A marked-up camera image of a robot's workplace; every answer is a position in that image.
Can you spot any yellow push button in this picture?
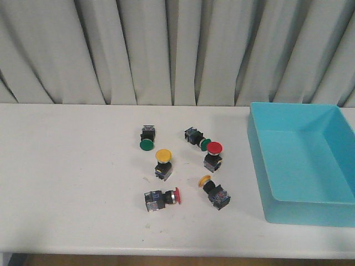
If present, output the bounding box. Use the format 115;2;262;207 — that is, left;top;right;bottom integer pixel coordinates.
155;149;173;181
199;175;231;210

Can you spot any lying red push button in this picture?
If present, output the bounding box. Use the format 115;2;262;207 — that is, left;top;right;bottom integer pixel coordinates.
144;187;181;212

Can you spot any blue plastic box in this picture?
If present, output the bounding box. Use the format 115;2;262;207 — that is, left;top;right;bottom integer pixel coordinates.
247;102;354;227

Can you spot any lying yellow push button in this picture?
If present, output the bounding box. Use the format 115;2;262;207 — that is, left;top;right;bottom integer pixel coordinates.
199;175;231;210

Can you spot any right green push button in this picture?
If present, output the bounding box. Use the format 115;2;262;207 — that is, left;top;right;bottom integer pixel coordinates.
184;127;211;151

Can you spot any red push button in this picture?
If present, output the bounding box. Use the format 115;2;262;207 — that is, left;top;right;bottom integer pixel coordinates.
204;141;223;172
144;187;181;212

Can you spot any left green push button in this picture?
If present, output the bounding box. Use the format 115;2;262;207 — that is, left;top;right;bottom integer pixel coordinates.
139;125;155;151

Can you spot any grey pleated curtain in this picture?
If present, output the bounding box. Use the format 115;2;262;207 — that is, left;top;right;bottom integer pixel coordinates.
1;1;354;107

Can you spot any green push button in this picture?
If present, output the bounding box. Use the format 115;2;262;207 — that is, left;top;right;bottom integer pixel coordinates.
184;127;211;151
139;125;155;151

